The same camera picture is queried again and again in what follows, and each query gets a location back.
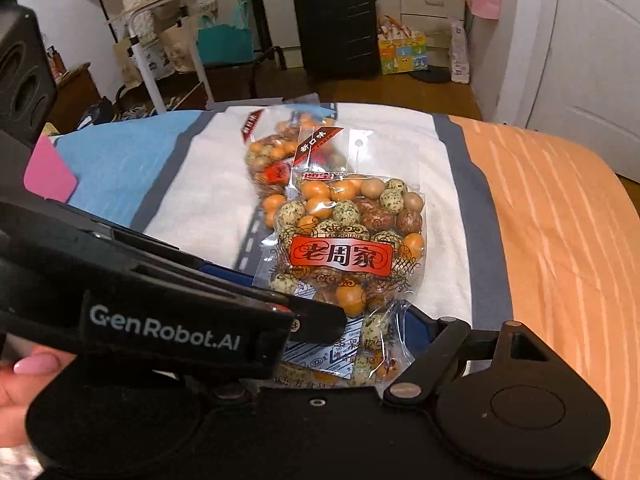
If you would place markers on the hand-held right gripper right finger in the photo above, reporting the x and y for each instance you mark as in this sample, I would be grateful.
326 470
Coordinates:
422 322

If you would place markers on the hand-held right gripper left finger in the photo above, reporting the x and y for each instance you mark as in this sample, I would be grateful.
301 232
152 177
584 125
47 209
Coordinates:
230 392

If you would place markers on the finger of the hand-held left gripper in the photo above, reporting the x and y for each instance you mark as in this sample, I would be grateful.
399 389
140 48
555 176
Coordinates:
215 266
165 332

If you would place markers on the pink box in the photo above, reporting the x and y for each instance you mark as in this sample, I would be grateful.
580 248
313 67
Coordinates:
50 175

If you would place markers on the clear bag of mixed nuts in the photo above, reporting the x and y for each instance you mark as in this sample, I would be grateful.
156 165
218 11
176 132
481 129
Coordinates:
345 230
265 160

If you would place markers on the person's left hand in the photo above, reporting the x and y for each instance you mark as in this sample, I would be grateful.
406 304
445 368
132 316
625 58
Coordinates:
30 380

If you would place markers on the black bag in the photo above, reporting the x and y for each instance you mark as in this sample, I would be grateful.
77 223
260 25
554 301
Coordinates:
100 110

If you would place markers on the brown wooden cabinet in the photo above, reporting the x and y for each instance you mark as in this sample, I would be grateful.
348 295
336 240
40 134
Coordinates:
75 92

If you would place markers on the folding table with white legs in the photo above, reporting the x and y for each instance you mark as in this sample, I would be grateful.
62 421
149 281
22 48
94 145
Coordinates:
148 66

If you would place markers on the brown paper bag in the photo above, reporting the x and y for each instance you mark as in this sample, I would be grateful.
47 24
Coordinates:
127 65

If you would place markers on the black metal stand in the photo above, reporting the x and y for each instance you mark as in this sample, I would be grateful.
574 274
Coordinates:
267 60

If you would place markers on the brown patterned bag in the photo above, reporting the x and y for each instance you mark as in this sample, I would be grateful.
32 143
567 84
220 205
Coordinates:
177 50

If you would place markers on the teal bag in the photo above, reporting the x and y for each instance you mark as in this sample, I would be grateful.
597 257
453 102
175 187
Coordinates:
225 40

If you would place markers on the black suitcase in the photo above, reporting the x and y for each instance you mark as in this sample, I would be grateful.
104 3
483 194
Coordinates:
335 30

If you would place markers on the colourful printed box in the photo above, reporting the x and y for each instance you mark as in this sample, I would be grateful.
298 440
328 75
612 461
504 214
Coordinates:
402 55

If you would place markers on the white printed plastic bag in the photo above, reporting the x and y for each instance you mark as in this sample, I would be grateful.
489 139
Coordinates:
460 55

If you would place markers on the white door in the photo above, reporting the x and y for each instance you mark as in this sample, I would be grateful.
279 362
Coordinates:
590 50

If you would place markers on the white drawer cabinet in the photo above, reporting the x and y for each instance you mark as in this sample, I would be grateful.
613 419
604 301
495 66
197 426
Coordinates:
430 0

